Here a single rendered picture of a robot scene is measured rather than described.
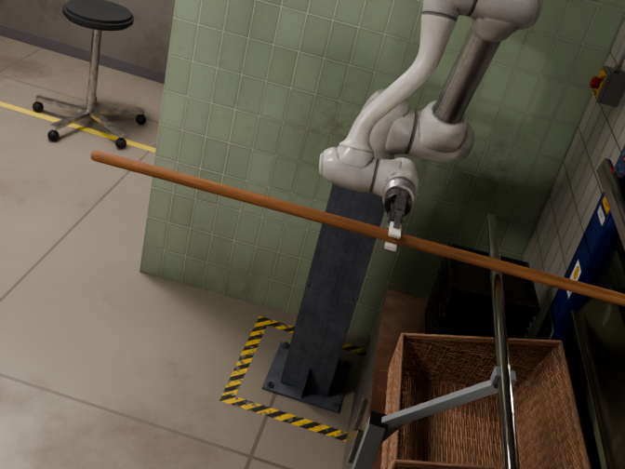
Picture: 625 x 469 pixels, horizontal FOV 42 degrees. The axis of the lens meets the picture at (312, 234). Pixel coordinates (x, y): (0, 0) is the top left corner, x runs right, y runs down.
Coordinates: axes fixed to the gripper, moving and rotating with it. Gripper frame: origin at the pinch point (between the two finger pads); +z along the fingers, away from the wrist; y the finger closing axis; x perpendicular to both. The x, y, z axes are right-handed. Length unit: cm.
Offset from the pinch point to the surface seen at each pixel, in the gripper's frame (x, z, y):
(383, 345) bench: -11, -37, 62
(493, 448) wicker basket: -47, -2, 61
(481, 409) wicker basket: -44, -17, 61
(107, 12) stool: 167, -247, 50
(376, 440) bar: -7, 42, 29
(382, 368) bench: -12, -25, 62
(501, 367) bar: -27.4, 38.8, 2.1
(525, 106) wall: -43, -120, -2
